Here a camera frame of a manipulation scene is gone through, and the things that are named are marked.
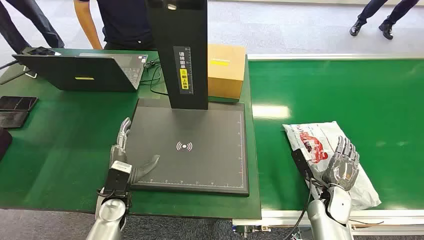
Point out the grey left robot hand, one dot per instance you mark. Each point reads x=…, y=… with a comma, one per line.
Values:
x=117, y=154

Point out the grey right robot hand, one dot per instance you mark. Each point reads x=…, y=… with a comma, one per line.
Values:
x=342, y=165

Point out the grey plastic mailer package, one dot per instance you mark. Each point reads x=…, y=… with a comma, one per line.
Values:
x=318, y=132

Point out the green conveyor belt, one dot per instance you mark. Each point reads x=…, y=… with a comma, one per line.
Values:
x=364, y=116

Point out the black inbound scanner machine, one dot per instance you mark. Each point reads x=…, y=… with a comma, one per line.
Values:
x=198, y=159

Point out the brown cardboard box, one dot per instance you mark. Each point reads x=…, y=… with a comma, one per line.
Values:
x=225, y=76

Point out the black laptop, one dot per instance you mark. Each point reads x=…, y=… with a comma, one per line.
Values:
x=82, y=71

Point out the black smartphone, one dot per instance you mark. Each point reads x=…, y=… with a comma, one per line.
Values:
x=16, y=103
x=12, y=119

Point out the dark rounded object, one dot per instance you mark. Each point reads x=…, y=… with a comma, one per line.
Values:
x=4, y=142

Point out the black phone with white paper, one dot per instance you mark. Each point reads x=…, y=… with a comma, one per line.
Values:
x=41, y=51

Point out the person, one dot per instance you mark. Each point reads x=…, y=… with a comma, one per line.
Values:
x=13, y=26
x=126, y=23
x=367, y=10

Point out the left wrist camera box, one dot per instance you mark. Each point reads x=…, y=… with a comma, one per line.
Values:
x=117, y=177

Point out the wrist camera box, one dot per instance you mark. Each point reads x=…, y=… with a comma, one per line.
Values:
x=301, y=164
x=117, y=177

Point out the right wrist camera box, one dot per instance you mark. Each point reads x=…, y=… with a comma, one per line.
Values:
x=301, y=164

